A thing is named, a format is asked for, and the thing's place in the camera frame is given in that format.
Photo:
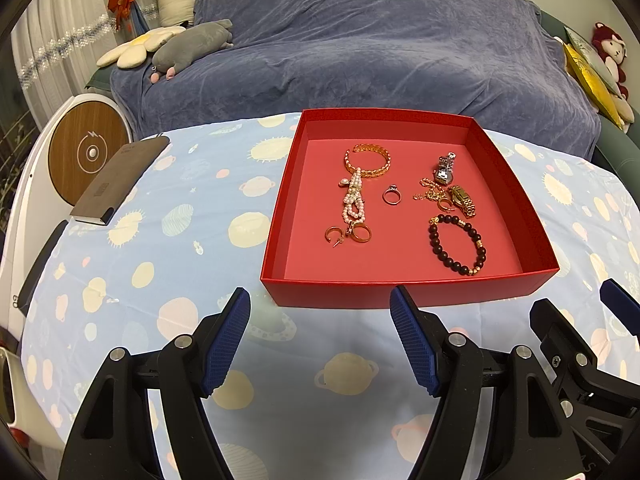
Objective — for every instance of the gold hoop earring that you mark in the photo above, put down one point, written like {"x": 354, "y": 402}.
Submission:
{"x": 327, "y": 234}
{"x": 440, "y": 204}

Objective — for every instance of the white sheer curtain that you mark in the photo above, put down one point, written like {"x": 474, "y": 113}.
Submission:
{"x": 55, "y": 45}

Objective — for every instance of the white plastic object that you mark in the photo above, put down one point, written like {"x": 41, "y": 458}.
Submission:
{"x": 12, "y": 390}

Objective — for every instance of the blue-grey velvet blanket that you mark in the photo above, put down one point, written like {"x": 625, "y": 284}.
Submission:
{"x": 375, "y": 50}

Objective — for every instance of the grey patterned cushion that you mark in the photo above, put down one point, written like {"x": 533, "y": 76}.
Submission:
{"x": 585, "y": 45}

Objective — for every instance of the gold wristwatch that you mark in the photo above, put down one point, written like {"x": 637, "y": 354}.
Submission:
{"x": 462, "y": 200}

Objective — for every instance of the silver wristwatch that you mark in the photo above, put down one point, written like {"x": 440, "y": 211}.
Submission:
{"x": 444, "y": 172}

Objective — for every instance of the red-haired plush doll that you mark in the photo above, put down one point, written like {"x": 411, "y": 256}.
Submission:
{"x": 607, "y": 35}

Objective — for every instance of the cream flower-shaped cushion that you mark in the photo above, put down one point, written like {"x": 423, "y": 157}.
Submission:
{"x": 130, "y": 50}

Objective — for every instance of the white round wood-topped appliance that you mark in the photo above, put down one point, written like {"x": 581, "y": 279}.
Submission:
{"x": 95, "y": 130}

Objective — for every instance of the grey plush toy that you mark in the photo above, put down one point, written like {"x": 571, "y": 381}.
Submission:
{"x": 190, "y": 45}

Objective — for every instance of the red ribbon bow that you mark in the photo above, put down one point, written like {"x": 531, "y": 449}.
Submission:
{"x": 121, "y": 5}

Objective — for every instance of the red cardboard box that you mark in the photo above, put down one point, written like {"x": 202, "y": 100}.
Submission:
{"x": 320, "y": 290}

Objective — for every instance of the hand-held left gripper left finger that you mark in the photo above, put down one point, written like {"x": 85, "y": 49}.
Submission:
{"x": 225, "y": 345}

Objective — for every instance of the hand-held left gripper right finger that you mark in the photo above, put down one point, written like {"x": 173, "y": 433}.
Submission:
{"x": 412, "y": 345}

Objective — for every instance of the green sofa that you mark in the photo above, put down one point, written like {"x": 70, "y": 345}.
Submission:
{"x": 620, "y": 155}

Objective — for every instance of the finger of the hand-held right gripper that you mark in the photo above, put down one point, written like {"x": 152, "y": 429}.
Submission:
{"x": 555, "y": 330}
{"x": 622, "y": 307}

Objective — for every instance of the yellow cushion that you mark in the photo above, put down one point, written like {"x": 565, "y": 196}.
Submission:
{"x": 590, "y": 80}

